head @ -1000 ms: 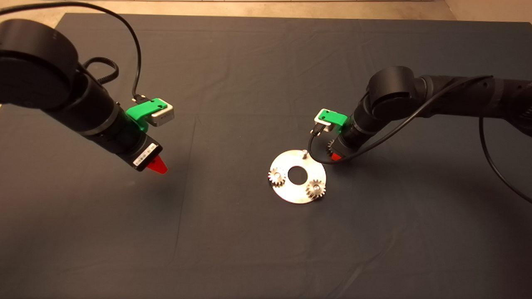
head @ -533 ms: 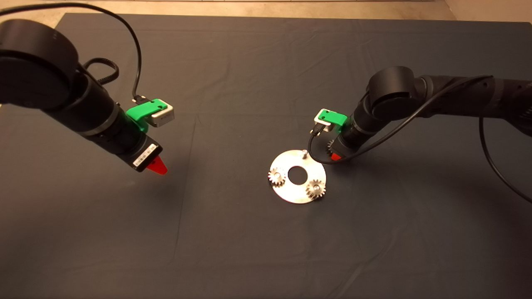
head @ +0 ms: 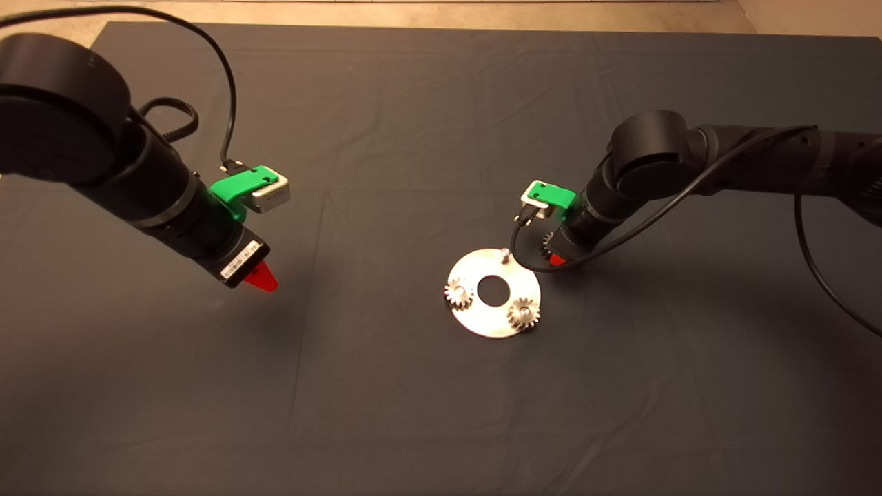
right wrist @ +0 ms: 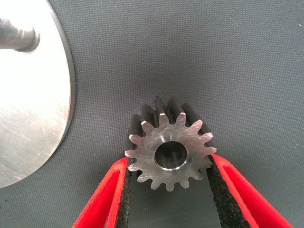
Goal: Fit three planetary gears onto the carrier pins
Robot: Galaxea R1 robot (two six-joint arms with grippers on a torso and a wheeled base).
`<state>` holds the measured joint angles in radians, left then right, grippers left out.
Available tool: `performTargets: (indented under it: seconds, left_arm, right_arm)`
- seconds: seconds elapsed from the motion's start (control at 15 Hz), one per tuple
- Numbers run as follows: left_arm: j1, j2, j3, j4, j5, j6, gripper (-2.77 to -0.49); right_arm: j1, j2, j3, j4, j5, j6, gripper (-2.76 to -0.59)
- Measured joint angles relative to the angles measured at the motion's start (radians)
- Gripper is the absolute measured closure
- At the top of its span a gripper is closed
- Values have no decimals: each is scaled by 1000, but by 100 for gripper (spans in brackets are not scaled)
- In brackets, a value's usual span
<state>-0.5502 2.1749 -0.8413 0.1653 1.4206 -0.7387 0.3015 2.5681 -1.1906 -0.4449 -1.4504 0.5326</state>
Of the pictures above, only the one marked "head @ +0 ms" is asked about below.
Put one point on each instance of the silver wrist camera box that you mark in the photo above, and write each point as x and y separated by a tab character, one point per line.
272	200
527	200

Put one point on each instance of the dark grey table cloth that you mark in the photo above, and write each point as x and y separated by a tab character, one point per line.
441	427

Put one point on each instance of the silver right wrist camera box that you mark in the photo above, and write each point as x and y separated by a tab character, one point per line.
527	200

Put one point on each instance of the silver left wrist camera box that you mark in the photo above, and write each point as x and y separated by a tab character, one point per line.
272	200

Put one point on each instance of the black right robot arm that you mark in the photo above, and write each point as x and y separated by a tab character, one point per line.
654	151

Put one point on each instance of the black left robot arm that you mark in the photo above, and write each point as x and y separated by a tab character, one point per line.
69	110

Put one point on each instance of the green right camera mount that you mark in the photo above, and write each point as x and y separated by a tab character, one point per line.
555	196

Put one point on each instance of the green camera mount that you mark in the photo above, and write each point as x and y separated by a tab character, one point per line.
238	187
555	196

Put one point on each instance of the dark steel planetary gear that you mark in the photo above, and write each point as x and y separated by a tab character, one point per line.
546	242
517	315

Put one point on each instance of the bright steel planetary gear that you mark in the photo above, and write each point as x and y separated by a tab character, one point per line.
458	295

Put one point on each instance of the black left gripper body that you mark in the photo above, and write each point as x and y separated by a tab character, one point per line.
241	260

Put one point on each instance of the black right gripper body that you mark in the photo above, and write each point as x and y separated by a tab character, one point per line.
572	244

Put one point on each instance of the green left camera mount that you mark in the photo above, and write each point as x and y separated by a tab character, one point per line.
238	187

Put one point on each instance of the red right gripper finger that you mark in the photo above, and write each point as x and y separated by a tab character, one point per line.
557	260

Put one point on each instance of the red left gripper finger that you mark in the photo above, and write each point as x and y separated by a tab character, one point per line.
264	281

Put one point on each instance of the round metal carrier plate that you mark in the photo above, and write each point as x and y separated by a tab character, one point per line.
482	324

